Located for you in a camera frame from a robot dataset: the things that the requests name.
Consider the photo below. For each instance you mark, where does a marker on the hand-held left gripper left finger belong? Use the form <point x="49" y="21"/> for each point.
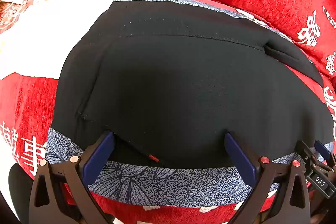
<point x="99" y="158"/>

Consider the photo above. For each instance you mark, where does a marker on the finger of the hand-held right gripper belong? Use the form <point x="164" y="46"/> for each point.
<point x="322" y="149"/>
<point x="306" y="157"/>

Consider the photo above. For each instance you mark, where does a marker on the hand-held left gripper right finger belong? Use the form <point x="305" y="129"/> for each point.
<point x="240" y="158"/>

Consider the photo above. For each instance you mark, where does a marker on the black pants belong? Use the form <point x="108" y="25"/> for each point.
<point x="183" y="82"/>

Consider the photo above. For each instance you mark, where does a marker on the blue-grey floral cloth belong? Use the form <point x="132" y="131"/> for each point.
<point x="157" y="182"/>

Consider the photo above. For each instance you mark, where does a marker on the red printed blanket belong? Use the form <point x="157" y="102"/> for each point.
<point x="29" y="108"/>

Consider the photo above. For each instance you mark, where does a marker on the white cloth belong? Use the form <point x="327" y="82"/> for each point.
<point x="52" y="29"/>

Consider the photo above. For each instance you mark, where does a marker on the brown patterned cloth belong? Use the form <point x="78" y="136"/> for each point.
<point x="10" y="15"/>

